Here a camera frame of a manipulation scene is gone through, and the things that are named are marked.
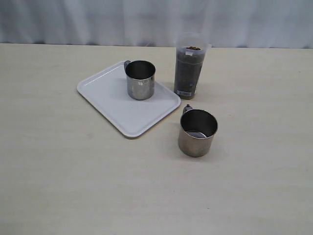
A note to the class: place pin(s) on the steel mug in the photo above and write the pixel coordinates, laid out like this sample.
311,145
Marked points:
197,130
140,77

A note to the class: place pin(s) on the clear plastic tumbler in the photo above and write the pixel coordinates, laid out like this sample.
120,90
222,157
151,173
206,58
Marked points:
191,49

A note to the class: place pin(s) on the white rectangular plastic tray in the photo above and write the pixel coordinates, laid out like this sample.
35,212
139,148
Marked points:
106,91

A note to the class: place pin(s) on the white curtain backdrop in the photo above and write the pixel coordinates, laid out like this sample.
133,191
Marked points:
157,23

